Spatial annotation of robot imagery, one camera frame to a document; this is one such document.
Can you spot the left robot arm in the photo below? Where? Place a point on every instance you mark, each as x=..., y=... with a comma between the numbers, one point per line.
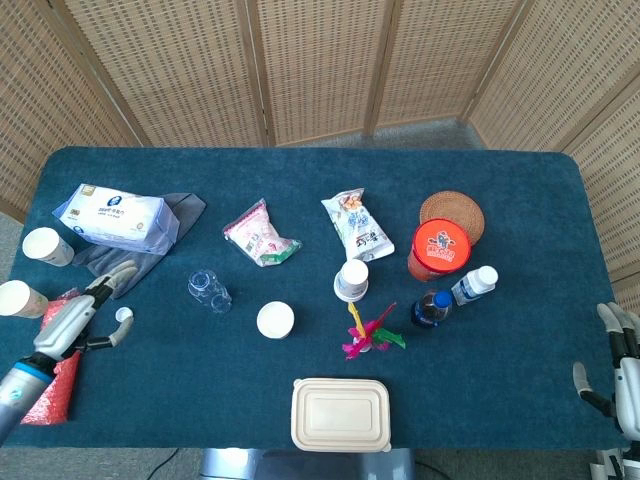
x=20, y=395

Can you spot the white tissue pack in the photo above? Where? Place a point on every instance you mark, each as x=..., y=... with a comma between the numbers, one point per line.
x=115, y=217

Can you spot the colourful feather shuttlecock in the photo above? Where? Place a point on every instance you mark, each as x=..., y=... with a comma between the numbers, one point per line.
x=370, y=335

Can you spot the blue-flower paper cup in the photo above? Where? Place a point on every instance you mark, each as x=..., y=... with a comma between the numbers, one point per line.
x=275, y=320

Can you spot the white paper cup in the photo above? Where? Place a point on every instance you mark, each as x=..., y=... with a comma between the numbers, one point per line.
x=17, y=299
x=45, y=245

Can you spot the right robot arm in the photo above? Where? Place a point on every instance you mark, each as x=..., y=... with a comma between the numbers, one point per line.
x=622, y=465

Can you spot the stack of paper cups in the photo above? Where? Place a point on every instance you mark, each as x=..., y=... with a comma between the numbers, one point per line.
x=352, y=280

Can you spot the grey cloth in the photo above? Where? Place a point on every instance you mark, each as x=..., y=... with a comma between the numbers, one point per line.
x=145, y=255

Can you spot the white bottle cap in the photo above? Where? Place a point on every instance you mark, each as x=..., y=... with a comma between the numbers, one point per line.
x=122, y=312

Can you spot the woven rattan coaster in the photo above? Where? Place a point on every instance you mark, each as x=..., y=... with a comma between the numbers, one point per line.
x=450, y=205

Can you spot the white-capped small bottle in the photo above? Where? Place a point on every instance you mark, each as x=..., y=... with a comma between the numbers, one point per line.
x=475, y=285

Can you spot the orange lidded tub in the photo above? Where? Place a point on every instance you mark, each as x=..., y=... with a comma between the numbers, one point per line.
x=442, y=247

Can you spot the blue-capped cola bottle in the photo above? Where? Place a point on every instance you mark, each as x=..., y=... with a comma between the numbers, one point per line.
x=430, y=310

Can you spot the beige lidded lunch box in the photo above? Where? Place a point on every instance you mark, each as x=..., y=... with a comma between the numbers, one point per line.
x=340, y=415

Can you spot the clear plastic water bottle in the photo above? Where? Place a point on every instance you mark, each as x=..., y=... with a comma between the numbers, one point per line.
x=210, y=292

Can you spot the pink snack bag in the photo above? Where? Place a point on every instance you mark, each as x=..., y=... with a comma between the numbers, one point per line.
x=257, y=237

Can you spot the woven folding screen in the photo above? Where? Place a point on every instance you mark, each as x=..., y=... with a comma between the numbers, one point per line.
x=325, y=65

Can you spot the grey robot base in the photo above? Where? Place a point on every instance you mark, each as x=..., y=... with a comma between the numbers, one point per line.
x=310, y=467

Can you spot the white snack bag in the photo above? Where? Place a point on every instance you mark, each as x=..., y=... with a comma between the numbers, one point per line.
x=357, y=225

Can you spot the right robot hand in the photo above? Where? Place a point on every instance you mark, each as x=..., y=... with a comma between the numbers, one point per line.
x=627, y=400

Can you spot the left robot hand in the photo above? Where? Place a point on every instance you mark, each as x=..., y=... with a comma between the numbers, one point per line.
x=62, y=325

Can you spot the blue tablecloth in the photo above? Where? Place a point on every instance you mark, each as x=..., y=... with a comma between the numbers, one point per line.
x=200, y=375

